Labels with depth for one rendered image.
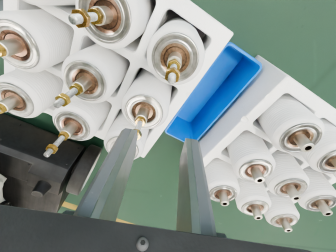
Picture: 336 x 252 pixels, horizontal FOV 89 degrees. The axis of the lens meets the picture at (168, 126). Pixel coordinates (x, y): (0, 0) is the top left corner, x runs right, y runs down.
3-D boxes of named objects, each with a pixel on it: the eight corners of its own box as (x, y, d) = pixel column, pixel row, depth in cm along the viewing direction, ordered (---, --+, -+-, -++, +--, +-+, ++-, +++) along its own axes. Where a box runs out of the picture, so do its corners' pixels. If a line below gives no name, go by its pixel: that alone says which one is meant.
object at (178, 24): (203, 49, 43) (213, 72, 28) (169, 66, 46) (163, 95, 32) (188, 8, 38) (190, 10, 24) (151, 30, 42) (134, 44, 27)
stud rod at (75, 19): (103, 10, 23) (75, 13, 17) (106, 19, 24) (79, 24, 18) (96, 11, 23) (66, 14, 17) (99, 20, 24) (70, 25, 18)
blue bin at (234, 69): (191, 125, 65) (192, 147, 56) (166, 112, 63) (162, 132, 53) (249, 53, 49) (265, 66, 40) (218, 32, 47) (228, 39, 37)
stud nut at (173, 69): (177, 83, 22) (177, 85, 21) (164, 80, 22) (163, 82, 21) (181, 68, 21) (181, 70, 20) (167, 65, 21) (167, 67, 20)
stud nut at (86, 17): (88, 8, 19) (84, 8, 18) (93, 26, 20) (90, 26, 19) (71, 10, 19) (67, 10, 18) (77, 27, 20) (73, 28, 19)
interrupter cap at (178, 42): (205, 68, 28) (206, 70, 28) (165, 87, 31) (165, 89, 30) (187, 21, 25) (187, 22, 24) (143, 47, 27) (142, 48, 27)
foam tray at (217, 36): (152, 124, 67) (143, 158, 52) (49, 72, 57) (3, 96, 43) (218, 24, 46) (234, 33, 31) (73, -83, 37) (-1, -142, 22)
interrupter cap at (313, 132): (295, 155, 38) (296, 157, 37) (270, 141, 36) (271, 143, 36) (329, 132, 34) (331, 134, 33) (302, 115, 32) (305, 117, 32)
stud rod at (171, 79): (176, 66, 26) (174, 85, 20) (170, 65, 26) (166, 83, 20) (178, 59, 26) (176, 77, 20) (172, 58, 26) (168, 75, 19)
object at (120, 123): (119, 112, 56) (96, 151, 41) (132, 90, 51) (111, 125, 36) (144, 126, 59) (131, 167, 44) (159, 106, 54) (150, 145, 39)
